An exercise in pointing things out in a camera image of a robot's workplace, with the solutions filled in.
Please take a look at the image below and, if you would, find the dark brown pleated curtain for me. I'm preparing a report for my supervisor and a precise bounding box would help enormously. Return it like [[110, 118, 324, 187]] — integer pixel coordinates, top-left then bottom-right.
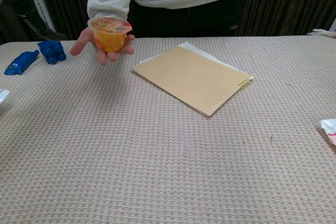
[[235, 0, 336, 37], [0, 0, 91, 45]]

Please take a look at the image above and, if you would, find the white foil packet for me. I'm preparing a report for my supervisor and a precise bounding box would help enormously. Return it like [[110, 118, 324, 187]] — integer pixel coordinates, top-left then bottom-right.
[[0, 88, 11, 106]]

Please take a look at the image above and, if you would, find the clear plastic bag pink print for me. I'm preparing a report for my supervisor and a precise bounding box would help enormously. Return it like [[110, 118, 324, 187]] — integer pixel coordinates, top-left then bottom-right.
[[316, 118, 336, 154]]

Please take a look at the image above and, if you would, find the blue toy block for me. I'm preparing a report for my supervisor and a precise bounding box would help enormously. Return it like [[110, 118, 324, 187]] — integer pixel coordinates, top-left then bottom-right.
[[37, 40, 67, 65]]

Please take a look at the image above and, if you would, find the orange fruit jelly cup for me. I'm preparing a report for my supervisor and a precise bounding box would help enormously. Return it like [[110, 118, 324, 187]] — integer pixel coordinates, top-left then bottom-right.
[[87, 16, 133, 52]]

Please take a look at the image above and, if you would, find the person's right hand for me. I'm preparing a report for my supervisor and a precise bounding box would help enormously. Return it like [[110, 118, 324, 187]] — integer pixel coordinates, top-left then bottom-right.
[[69, 26, 136, 66]]

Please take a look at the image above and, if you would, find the long blue snack packet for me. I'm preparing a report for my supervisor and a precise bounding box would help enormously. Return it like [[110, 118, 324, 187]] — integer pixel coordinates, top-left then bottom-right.
[[4, 49, 40, 76]]

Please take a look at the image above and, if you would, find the beige woven tablecloth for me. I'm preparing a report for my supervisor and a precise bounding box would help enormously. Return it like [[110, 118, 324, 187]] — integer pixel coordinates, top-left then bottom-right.
[[0, 35, 336, 224]]

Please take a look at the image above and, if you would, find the white metal frame bar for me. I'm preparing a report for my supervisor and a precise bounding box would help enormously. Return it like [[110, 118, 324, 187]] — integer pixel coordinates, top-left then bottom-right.
[[33, 0, 57, 34]]

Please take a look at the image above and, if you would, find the tan spiral notebook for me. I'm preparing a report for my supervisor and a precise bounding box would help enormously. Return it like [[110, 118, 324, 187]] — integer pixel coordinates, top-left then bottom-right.
[[131, 41, 255, 118]]

